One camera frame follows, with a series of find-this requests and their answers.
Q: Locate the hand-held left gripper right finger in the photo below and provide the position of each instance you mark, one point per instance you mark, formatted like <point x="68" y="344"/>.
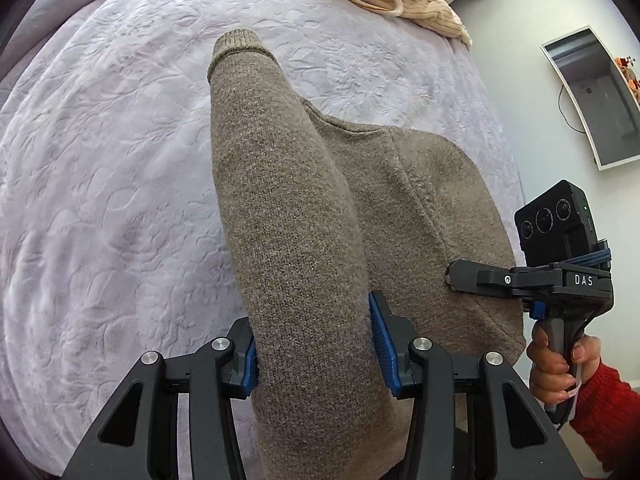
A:
<point x="382" y="345"/>

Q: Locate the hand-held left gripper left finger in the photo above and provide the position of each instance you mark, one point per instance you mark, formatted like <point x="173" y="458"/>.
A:
<point x="250" y="366"/>

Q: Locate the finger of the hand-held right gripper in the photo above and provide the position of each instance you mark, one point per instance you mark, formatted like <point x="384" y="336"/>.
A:
<point x="470" y="275"/>

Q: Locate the brown knit sweater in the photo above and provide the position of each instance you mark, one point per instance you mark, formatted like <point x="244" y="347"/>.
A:
<point x="285" y="210"/>

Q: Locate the person's right forearm red sleeve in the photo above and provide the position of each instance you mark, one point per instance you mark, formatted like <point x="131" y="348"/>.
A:
<point x="605" y="410"/>

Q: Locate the person's right hand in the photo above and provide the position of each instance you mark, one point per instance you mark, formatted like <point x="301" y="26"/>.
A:
<point x="545" y="370"/>

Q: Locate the orange flower decoration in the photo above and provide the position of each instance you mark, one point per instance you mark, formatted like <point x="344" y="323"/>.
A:
<point x="631" y="77"/>

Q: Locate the lavender embossed bed blanket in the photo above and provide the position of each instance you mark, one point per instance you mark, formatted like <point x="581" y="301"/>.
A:
<point x="125" y="160"/>

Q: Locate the cream striped garment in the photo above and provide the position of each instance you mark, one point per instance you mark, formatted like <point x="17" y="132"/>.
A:
<point x="430" y="12"/>

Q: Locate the white framed wall screen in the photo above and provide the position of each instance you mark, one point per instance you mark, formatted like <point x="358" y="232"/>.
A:
<point x="595" y="100"/>

